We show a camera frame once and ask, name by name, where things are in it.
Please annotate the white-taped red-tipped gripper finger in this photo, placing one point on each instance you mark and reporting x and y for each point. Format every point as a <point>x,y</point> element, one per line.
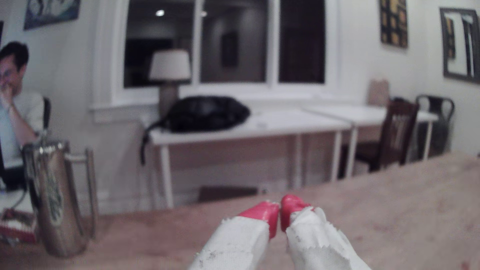
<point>236,243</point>
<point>315,243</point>

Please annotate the man's bare forearm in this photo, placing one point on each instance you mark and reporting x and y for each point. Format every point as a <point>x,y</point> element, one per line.
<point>21,127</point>

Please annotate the man's bare hand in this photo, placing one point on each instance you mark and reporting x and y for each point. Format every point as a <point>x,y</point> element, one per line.
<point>5,96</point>

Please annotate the long white table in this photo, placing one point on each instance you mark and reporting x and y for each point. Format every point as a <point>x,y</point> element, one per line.
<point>281,125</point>

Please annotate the black bag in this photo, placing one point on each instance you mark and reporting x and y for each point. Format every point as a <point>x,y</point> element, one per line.
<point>206,112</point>

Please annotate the dark wooden chair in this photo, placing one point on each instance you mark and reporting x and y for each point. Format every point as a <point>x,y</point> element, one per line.
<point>397,131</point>

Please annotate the small white table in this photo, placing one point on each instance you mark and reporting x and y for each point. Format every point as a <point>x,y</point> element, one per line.
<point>367,114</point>

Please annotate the brown paper bag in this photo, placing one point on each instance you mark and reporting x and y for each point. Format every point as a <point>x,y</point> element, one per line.
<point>378,93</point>

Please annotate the black metal chair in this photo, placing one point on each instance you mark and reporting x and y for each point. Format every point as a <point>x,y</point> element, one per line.
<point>440,138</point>

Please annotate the shiny metal pitcher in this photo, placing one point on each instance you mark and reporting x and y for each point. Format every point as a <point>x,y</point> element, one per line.
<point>52,202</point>

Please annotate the table lamp with white shade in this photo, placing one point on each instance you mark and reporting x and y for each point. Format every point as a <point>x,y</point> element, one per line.
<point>169,65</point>

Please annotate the white framed window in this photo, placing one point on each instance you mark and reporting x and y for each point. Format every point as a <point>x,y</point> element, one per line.
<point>232,45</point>

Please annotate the red and white book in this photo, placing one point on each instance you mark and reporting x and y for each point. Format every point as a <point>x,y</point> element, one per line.
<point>17,227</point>

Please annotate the black office chair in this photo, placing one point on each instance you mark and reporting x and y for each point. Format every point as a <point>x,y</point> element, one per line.
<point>47,112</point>

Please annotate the black electronic device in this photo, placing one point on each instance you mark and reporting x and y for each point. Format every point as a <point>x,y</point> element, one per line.
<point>11,176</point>

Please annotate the man in white shirt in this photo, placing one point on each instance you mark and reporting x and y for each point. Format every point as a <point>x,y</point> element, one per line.
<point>26,107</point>

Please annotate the yellow and black wall picture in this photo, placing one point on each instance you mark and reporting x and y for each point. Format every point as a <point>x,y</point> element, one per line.
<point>393,22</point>

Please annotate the dark framed wall mirror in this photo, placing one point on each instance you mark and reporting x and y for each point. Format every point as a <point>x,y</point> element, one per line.
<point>444,45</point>

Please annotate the blue wall poster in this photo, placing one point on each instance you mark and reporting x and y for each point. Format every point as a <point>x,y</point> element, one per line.
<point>52,11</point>

